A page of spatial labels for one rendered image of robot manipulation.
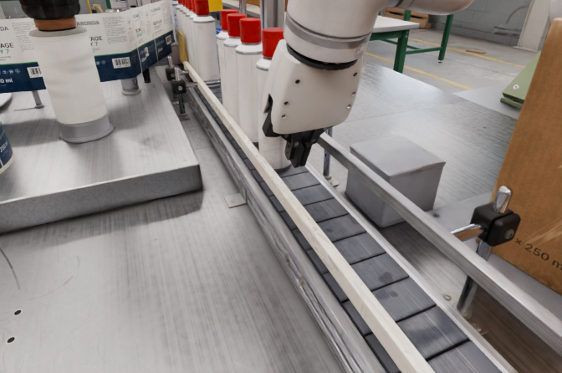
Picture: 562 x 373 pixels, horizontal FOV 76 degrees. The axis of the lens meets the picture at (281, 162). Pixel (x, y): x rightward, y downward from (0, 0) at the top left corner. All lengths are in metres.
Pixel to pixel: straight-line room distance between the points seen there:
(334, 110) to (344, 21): 0.12
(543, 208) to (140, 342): 0.44
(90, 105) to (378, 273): 0.54
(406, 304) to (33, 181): 0.53
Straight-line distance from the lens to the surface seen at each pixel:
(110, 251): 0.54
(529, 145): 0.46
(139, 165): 0.62
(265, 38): 0.50
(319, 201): 0.50
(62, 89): 0.71
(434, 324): 0.38
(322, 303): 0.39
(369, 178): 0.40
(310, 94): 0.38
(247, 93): 0.60
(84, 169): 0.64
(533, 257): 0.50
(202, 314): 0.44
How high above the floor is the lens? 1.17
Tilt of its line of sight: 30 degrees down
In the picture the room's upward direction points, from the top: straight up
